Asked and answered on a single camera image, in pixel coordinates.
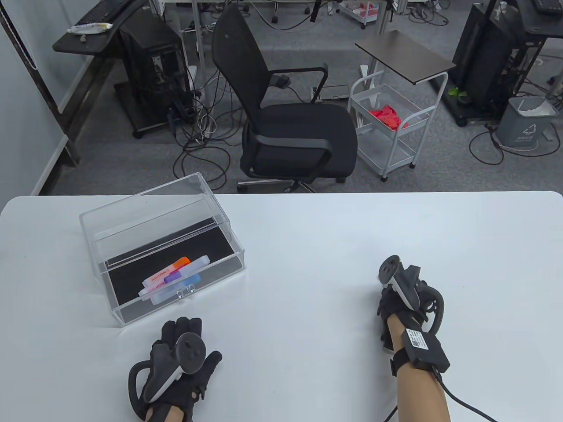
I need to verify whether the dark brown side table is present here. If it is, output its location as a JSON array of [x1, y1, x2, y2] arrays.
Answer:
[[355, 30, 457, 85]]

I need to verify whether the purple highlighter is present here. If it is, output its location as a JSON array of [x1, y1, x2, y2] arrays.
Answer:
[[177, 256, 210, 278]]

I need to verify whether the black metal frame post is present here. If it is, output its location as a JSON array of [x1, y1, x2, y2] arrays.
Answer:
[[0, 7, 80, 167]]

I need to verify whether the black office chair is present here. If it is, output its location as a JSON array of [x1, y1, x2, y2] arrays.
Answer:
[[212, 4, 358, 194]]

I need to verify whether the person's right hand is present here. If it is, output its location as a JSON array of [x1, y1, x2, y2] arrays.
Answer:
[[377, 284, 429, 352]]

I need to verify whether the person's left forearm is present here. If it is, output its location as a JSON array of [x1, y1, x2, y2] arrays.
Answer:
[[147, 404, 183, 422]]

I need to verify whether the small white cart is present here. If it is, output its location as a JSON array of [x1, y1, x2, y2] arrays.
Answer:
[[338, 0, 383, 29]]

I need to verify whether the black looped cable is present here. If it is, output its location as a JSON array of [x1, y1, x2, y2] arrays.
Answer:
[[469, 127, 561, 165]]

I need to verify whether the tangle of floor cables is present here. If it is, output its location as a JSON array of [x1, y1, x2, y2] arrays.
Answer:
[[167, 66, 231, 192]]

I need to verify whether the person's right forearm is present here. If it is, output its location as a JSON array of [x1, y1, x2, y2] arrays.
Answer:
[[387, 316, 451, 422]]

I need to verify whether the blue highlighter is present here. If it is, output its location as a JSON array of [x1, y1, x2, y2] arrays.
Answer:
[[150, 284, 187, 305]]

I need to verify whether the red cloth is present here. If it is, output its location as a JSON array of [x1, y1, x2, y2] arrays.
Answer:
[[369, 104, 409, 131]]

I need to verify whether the black and white controller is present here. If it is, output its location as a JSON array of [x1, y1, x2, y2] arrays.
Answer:
[[379, 256, 444, 332], [128, 333, 206, 407]]

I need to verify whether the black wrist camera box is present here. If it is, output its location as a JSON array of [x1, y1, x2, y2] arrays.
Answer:
[[391, 327, 450, 377]]

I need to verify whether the clear acrylic drawer box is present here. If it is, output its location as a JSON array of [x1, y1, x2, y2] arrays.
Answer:
[[79, 172, 246, 327]]

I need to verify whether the black computer tower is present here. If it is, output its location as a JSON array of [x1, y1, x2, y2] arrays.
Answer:
[[113, 11, 198, 139], [452, 4, 526, 113]]

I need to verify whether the gray trash bin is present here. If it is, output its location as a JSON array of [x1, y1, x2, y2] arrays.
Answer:
[[496, 96, 558, 148]]

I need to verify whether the orange highlighter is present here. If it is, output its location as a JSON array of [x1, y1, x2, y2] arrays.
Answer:
[[143, 264, 177, 286]]

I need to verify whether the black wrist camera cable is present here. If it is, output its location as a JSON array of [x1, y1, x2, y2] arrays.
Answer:
[[383, 368, 500, 422]]

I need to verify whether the person's left hand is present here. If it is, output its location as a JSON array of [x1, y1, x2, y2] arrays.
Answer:
[[131, 317, 223, 421]]

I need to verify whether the white rolling cart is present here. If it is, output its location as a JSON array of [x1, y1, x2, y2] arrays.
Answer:
[[347, 70, 449, 182]]

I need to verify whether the white tube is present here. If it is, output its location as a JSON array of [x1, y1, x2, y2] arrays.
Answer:
[[67, 22, 113, 35]]

